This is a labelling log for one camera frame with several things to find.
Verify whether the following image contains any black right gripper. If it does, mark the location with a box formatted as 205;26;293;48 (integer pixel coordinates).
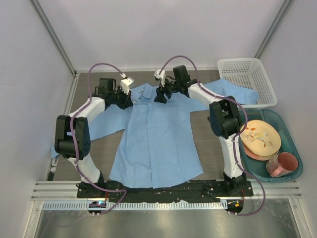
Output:
154;77;180;104

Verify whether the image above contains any light blue button shirt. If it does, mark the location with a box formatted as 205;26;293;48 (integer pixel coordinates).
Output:
49;79;260;189

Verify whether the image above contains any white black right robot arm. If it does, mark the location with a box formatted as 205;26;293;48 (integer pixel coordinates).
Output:
154;65;247;196

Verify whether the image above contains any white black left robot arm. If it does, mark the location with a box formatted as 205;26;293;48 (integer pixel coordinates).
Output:
54;75;134;198

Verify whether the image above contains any white plastic mesh basket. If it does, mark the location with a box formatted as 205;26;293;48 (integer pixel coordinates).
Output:
217;58;277;109

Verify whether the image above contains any cream bird pattern plate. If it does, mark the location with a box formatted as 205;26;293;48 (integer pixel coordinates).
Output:
240;119;281;157

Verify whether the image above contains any pink plate under cream plate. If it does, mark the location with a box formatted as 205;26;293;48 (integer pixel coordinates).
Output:
243;145;272;161

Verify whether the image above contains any teal plastic tray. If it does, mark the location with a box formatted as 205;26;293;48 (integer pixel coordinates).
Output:
239;109;303;182

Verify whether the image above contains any pink ceramic mug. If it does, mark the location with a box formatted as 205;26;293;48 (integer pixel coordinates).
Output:
265;152;299;178

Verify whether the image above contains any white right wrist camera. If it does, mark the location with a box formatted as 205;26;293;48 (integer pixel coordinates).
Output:
154;69;166;87

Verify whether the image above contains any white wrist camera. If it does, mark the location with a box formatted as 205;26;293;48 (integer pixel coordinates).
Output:
154;69;166;87
120;73;134;95

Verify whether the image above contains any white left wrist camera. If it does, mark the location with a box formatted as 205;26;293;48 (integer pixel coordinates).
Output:
120;73;134;95

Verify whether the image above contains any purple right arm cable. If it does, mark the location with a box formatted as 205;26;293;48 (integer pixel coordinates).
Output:
159;56;267;218

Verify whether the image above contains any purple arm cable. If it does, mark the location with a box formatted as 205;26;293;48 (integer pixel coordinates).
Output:
159;56;267;218
70;63;127;216

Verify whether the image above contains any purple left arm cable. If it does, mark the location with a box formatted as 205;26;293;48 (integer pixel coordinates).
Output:
70;63;127;216

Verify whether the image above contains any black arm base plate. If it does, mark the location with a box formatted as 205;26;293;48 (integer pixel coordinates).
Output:
76;179;254;203

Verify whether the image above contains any white slotted cable duct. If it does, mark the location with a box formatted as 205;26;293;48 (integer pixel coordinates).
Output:
42;200;227;211

